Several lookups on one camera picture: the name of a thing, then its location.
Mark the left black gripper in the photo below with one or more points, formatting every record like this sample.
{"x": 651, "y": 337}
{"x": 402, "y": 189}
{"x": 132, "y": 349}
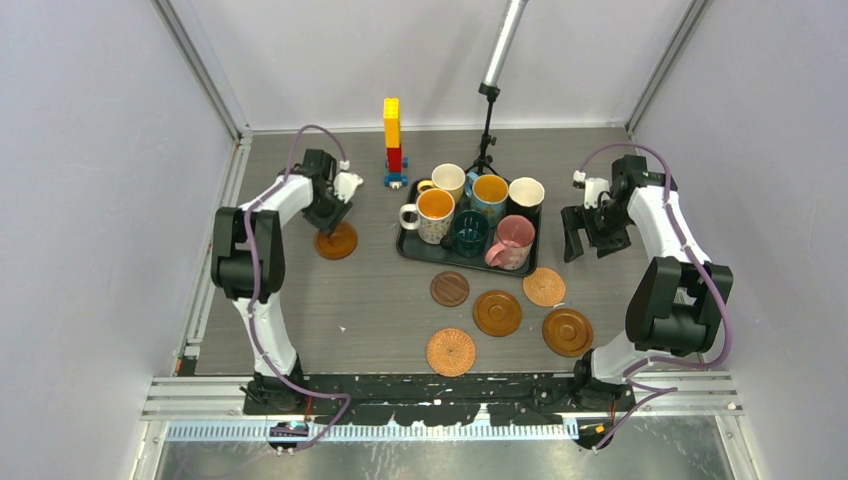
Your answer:
{"x": 329, "y": 224}

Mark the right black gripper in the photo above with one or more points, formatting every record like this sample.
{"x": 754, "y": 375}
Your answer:
{"x": 573, "y": 220}

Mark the rattan coaster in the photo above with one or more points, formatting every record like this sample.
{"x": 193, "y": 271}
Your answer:
{"x": 451, "y": 352}
{"x": 544, "y": 287}

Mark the dark brown wooden coaster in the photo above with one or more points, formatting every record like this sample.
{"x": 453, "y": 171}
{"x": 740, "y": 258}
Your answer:
{"x": 449, "y": 288}

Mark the rattan coaster front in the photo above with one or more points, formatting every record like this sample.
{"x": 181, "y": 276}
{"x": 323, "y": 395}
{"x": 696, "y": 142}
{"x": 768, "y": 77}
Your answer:
{"x": 451, "y": 352}

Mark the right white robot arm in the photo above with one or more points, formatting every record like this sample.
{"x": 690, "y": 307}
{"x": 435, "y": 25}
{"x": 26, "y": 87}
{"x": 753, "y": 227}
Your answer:
{"x": 676, "y": 309}

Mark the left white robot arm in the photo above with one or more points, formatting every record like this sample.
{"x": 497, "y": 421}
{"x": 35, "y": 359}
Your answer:
{"x": 248, "y": 265}

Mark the black white-inside mug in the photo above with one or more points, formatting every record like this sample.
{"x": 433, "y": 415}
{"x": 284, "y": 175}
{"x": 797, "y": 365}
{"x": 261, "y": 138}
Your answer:
{"x": 525, "y": 197}

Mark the pink ghost mug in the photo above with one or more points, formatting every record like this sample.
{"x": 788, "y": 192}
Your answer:
{"x": 514, "y": 237}

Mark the toy brick tower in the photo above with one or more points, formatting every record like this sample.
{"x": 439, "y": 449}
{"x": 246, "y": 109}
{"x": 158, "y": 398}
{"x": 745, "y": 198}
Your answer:
{"x": 396, "y": 161}

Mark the floral white mug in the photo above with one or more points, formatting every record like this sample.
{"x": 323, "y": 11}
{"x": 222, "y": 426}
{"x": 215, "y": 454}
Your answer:
{"x": 430, "y": 215}

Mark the blue patterned mug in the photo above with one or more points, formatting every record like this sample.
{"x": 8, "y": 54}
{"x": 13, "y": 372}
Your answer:
{"x": 487, "y": 194}

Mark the cream yellow mug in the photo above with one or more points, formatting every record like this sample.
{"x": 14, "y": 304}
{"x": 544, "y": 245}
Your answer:
{"x": 448, "y": 177}

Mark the dark green mug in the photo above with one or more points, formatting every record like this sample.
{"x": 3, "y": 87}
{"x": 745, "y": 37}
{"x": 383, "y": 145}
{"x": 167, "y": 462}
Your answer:
{"x": 467, "y": 234}

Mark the black tripod stand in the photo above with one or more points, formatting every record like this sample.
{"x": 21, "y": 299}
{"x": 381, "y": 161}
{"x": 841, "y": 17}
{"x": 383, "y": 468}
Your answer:
{"x": 484, "y": 160}

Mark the silver metal pole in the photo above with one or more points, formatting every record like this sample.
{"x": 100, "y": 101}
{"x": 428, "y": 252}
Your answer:
{"x": 509, "y": 25}

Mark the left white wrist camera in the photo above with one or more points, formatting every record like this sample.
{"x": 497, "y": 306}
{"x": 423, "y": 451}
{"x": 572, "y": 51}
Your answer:
{"x": 346, "y": 182}

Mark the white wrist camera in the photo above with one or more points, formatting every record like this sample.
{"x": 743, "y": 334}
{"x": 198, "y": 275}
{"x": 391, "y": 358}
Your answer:
{"x": 593, "y": 189}
{"x": 346, "y": 182}

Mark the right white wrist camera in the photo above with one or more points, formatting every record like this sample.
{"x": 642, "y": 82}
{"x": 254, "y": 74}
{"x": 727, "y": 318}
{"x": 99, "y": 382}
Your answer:
{"x": 593, "y": 189}

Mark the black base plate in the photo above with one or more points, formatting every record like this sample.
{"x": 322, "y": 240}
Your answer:
{"x": 510, "y": 399}

